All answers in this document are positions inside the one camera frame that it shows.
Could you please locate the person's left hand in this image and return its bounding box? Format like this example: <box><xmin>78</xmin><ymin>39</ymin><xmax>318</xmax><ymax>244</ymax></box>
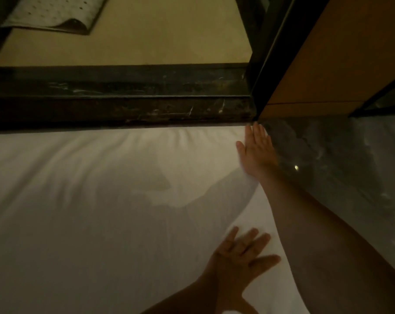
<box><xmin>201</xmin><ymin>226</ymin><xmax>282</xmax><ymax>314</ymax></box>

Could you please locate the black marble threshold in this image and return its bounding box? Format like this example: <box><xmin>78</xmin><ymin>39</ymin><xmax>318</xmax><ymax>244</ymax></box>
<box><xmin>0</xmin><ymin>63</ymin><xmax>259</xmax><ymax>134</ymax></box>

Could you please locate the person's right hand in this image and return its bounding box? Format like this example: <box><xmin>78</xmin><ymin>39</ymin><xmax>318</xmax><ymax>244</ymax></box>
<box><xmin>235</xmin><ymin>122</ymin><xmax>280</xmax><ymax>181</ymax></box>

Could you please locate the perforated white bath mat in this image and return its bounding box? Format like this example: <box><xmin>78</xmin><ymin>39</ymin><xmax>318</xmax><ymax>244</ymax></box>
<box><xmin>0</xmin><ymin>0</ymin><xmax>110</xmax><ymax>36</ymax></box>

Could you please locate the black door frame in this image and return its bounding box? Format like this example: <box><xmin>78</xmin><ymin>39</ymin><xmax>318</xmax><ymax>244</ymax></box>
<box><xmin>245</xmin><ymin>0</ymin><xmax>332</xmax><ymax>122</ymax></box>

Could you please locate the frosted glass door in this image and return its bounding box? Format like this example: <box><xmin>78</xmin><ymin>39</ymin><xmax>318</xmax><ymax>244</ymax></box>
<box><xmin>348</xmin><ymin>72</ymin><xmax>395</xmax><ymax>118</ymax></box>

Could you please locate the white towel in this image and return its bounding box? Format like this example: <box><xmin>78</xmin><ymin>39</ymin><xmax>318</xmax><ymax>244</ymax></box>
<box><xmin>0</xmin><ymin>125</ymin><xmax>311</xmax><ymax>314</ymax></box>

